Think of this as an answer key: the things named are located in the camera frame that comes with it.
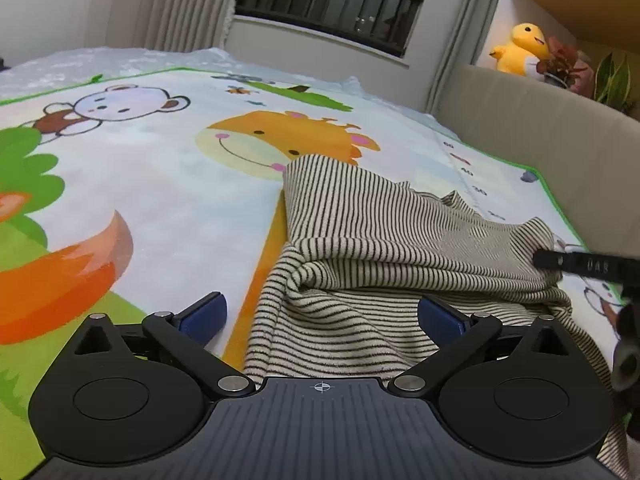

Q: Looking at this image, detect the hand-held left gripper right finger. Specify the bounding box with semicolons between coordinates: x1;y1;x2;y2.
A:
389;296;572;397

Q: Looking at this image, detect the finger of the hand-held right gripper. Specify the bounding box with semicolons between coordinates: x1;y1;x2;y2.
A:
532;247;640;286

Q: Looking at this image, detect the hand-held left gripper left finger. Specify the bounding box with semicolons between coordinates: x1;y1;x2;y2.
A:
75;291;257;397

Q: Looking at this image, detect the beige striped knit garment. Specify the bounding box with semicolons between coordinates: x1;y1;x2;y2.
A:
242;155;632;480

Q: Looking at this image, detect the cartoon animal printed blanket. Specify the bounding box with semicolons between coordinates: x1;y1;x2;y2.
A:
0;65;631;480

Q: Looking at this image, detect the beige padded headboard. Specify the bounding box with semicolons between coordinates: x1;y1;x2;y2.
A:
435;64;640;261

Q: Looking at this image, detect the green leaf plant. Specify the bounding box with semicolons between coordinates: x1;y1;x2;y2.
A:
592;52;640;121

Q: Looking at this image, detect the red leaf potted plant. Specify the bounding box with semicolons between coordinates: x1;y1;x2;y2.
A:
535;36;594;97

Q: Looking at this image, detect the yellow bird plush toy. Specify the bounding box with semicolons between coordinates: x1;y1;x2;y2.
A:
489;22;552;79

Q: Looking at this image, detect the pale blue bed sheet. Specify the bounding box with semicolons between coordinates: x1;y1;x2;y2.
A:
0;47;461;142

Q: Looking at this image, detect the beige pleated curtain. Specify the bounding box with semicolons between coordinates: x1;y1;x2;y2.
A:
107;0;249;54

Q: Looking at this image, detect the wooden wall shelf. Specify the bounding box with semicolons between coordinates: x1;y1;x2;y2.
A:
507;0;640;45

